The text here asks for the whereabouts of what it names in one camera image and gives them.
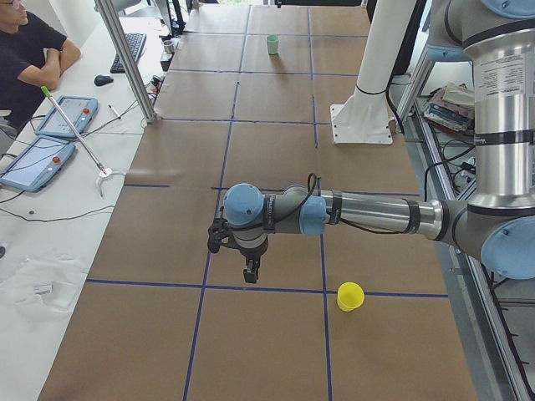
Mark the clear plastic bag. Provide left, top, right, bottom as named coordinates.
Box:
left=1, top=253, right=89, bottom=322

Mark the lower blue teach pendant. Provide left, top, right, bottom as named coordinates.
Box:
left=1, top=135, right=75, bottom=192

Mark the light green cup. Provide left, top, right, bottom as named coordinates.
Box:
left=266, top=34, right=279, bottom=55

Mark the black keyboard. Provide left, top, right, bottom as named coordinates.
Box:
left=110, top=33, right=146, bottom=74

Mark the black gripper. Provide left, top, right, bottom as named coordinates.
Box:
left=239, top=241, right=268, bottom=283

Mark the black computer mouse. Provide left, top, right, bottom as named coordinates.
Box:
left=94, top=74, right=114, bottom=87

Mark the small metal cup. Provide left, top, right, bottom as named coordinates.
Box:
left=162, top=40, right=175, bottom=55

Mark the aluminium frame post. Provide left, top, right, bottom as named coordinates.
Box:
left=94, top=0, right=156, bottom=124

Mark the blue teach pendant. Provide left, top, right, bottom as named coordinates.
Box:
left=34, top=95, right=99, bottom=140
left=1, top=135, right=75, bottom=192

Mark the black and white pen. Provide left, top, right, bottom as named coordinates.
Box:
left=108, top=104, right=122, bottom=119

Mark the seated person black shirt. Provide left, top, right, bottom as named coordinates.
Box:
left=1, top=1, right=81, bottom=130

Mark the white central pedestal column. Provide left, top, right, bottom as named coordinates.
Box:
left=330, top=0, right=422, bottom=145

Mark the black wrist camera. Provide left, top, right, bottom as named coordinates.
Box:
left=207, top=218, right=229, bottom=254

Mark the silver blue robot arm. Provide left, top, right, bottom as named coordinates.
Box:
left=208, top=1, right=534, bottom=283

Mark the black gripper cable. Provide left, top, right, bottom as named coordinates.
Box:
left=267, top=173, right=402, bottom=235

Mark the upper blue teach pendant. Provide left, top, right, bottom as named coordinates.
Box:
left=34, top=95, right=99, bottom=140

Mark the yellow plastic cup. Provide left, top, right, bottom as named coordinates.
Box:
left=337, top=282, right=365, bottom=312

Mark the long grabber stick tool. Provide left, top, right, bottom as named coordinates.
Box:
left=40, top=86, right=125, bottom=199

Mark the stack of folded cloths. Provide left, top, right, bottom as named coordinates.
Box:
left=423, top=83, right=475, bottom=132

